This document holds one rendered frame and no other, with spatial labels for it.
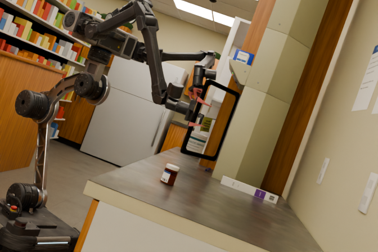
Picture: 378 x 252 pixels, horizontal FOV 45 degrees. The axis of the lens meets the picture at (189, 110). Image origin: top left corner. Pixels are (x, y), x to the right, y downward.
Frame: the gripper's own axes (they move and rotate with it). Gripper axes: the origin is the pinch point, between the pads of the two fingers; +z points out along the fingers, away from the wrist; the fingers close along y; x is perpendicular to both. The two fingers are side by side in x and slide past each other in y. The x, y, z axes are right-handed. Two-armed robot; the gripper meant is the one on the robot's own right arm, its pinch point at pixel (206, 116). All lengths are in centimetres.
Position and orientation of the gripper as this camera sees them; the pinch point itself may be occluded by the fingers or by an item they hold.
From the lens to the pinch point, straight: 212.8
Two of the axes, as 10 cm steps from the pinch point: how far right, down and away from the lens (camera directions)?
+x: 0.9, 0.5, 9.9
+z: 9.4, 3.2, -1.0
